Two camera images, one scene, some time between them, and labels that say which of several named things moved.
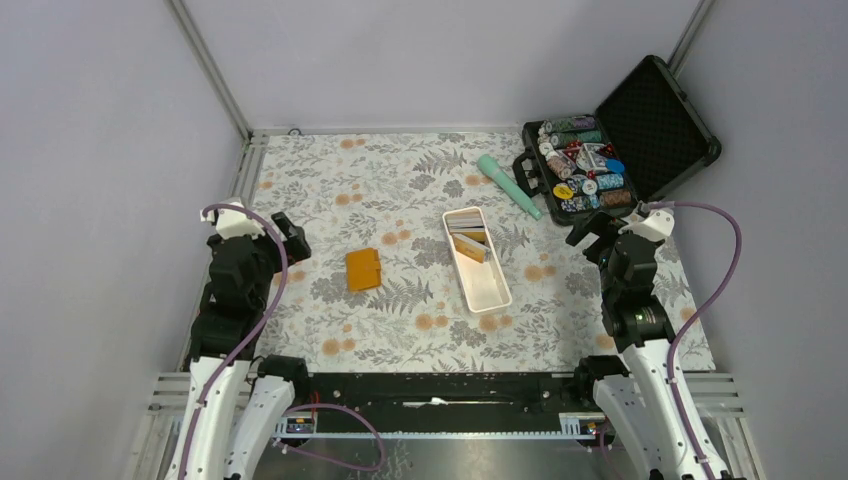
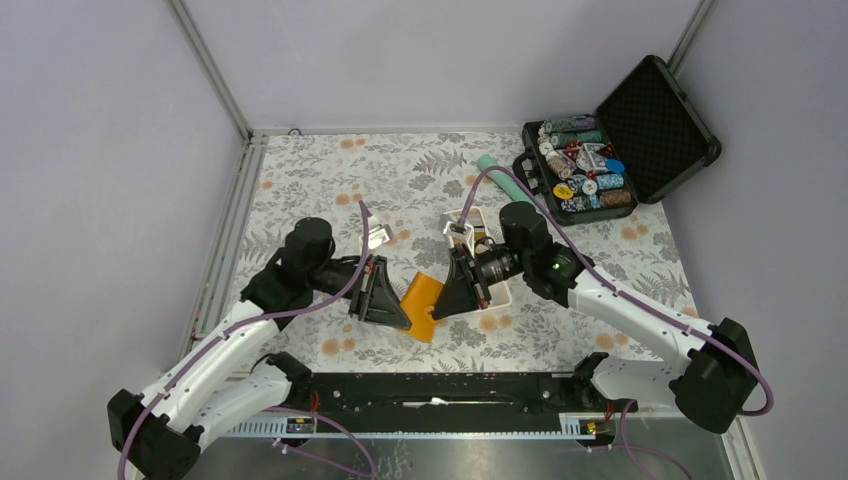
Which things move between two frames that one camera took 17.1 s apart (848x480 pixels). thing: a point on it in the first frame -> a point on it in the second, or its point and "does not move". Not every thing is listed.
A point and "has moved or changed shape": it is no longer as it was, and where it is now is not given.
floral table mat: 427,256 does not move
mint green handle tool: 487,164 does not move
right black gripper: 600,224 -> 462,293
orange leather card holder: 363,269 has moved or changed shape
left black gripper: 295,246 -> 375,298
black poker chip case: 645,139 does not move
